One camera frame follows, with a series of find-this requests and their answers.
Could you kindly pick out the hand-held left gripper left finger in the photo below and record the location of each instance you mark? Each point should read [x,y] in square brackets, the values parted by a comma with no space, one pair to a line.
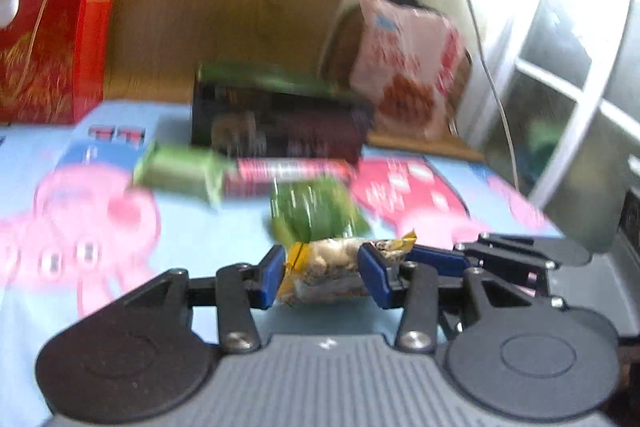
[270,278]

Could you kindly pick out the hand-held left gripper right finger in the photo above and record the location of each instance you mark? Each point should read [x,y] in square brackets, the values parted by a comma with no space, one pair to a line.
[374,278]

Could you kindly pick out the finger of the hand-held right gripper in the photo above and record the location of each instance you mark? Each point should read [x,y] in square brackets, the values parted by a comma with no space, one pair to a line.
[442,259]
[530,249]

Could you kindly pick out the yellow snack packet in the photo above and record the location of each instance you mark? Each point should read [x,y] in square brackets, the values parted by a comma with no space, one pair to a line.
[330,272]

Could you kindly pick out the black cardboard box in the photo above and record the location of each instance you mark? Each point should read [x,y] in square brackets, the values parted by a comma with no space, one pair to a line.
[280,127]

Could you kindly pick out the dark green snack packet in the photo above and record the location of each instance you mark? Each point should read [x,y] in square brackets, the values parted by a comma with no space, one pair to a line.
[315,207]

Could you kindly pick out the red snack packet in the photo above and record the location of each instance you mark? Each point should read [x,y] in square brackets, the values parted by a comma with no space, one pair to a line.
[285,177]

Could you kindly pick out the light green snack packet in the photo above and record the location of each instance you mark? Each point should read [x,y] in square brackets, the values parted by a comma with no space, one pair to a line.
[177,172]

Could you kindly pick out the printed blanket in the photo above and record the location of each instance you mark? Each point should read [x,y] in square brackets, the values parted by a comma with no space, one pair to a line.
[75,297]

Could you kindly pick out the large pink snack bag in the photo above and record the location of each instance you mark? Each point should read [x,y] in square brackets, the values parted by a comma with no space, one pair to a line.
[405,67]

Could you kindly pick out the red gift box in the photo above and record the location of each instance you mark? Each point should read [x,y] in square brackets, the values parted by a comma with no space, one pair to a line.
[50,57]

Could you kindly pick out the white window frame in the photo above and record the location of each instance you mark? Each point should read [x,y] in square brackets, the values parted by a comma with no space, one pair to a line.
[525,72]

